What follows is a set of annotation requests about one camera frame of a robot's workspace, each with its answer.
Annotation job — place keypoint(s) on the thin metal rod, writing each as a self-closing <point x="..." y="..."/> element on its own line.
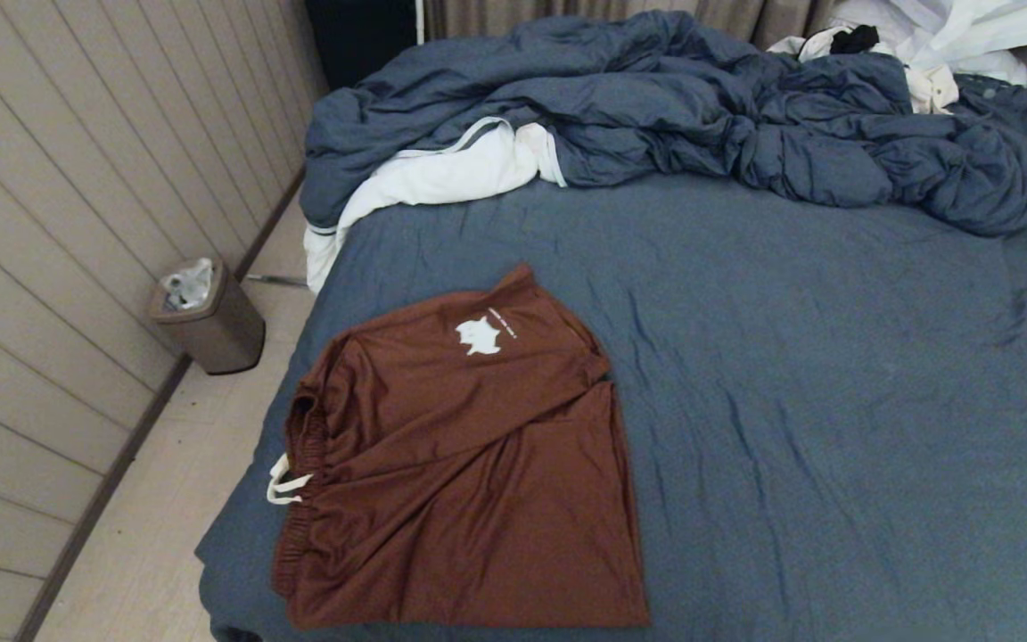
<point x="277" y="280"/>

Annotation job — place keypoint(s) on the crumpled blue duvet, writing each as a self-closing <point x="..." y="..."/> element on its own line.
<point x="656" y="98"/>

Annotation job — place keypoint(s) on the brown trash bin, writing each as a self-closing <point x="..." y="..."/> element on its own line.
<point x="228" y="339"/>

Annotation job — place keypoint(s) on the beige curtain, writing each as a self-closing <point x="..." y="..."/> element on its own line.
<point x="478" y="13"/>

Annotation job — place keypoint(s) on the clear plastic bin bag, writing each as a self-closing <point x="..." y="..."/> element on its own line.
<point x="191" y="285"/>

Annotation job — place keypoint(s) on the blue bed sheet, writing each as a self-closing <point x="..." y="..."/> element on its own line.
<point x="834" y="401"/>

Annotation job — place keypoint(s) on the small black garment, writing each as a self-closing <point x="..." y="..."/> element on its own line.
<point x="857" y="39"/>

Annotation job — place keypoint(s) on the cream buttoned shirt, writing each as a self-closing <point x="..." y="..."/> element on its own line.
<point x="932" y="89"/>

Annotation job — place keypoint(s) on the white crumpled garment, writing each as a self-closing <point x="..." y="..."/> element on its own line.
<point x="968" y="36"/>

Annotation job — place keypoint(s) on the blue denim garment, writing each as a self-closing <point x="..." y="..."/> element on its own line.
<point x="1004" y="94"/>

